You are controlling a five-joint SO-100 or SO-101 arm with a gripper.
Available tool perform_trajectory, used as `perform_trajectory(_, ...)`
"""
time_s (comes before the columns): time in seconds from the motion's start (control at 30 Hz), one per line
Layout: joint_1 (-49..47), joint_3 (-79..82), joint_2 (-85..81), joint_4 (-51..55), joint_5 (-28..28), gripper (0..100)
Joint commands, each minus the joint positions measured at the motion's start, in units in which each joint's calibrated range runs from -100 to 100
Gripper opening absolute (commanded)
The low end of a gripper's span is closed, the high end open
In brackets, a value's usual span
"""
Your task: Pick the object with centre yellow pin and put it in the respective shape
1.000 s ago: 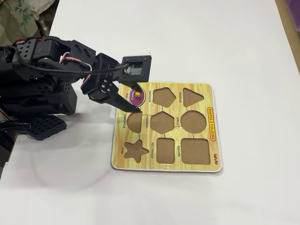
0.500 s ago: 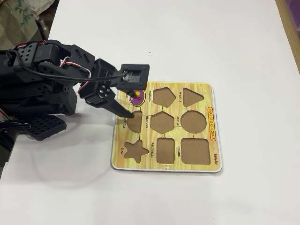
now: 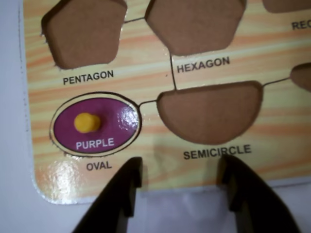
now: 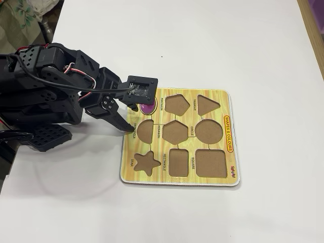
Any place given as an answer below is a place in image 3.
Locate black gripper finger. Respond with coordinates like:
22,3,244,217
71,156,143,233
218,154,302,233

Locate wooden shapes puzzle board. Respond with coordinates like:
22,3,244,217
18,0,311,204

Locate purple oval piece yellow pin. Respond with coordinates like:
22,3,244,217
50,93,141,156

